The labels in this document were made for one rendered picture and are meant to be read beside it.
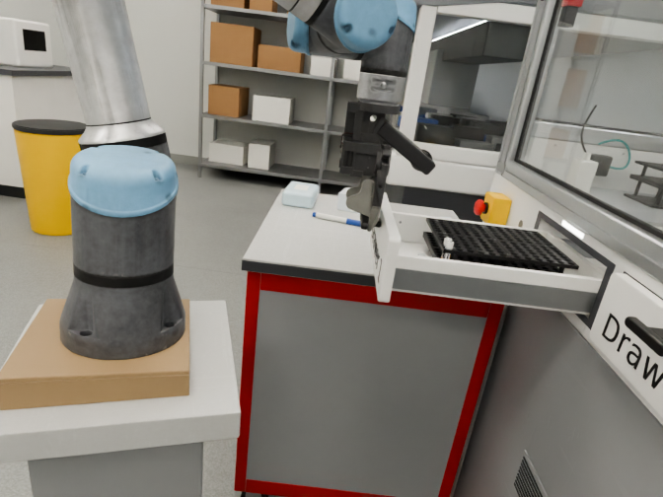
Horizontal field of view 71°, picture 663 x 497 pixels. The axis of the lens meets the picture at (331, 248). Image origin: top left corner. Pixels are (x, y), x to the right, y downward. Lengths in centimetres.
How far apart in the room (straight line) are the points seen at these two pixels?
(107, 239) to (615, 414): 70
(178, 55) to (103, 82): 464
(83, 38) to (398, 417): 98
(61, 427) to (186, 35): 489
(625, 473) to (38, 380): 73
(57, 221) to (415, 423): 259
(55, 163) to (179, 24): 260
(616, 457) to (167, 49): 510
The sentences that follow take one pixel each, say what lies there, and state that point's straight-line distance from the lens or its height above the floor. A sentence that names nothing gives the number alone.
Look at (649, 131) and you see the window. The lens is 83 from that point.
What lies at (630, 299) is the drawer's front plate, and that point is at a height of 91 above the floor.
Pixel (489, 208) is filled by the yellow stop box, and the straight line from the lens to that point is 119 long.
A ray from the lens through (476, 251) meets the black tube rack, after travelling 79.
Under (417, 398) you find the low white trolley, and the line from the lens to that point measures 117.
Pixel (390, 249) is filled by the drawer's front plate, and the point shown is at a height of 91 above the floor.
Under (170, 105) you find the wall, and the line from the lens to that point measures 539.
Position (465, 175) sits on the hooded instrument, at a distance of 167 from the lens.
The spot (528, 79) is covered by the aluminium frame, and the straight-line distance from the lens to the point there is 126.
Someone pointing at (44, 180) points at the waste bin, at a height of 35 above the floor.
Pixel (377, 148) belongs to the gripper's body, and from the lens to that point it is 77.
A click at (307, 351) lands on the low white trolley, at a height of 54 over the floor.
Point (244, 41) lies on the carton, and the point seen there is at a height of 130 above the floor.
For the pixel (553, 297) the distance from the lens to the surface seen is 81.
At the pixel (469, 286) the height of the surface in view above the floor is 86.
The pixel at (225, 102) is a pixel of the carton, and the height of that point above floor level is 75.
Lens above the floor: 115
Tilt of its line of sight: 21 degrees down
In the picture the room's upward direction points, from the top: 7 degrees clockwise
